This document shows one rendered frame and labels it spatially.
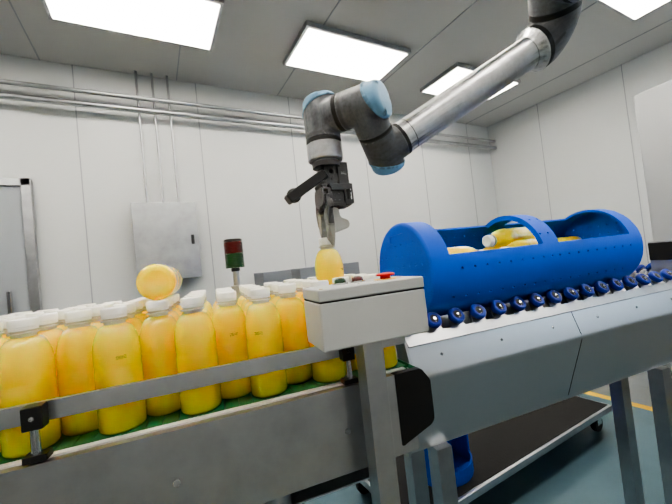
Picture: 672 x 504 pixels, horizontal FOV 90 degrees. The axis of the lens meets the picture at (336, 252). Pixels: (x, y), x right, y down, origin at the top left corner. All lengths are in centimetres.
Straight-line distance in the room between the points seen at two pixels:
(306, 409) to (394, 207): 477
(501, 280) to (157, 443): 87
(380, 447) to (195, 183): 383
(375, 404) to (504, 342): 52
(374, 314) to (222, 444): 34
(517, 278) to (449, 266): 24
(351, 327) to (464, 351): 47
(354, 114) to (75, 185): 364
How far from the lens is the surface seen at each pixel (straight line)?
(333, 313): 55
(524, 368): 114
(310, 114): 89
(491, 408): 113
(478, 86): 102
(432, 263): 88
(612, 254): 141
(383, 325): 59
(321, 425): 71
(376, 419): 66
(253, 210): 428
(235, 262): 118
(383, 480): 71
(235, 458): 70
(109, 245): 410
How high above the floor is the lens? 114
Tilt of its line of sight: 2 degrees up
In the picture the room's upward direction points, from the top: 6 degrees counter-clockwise
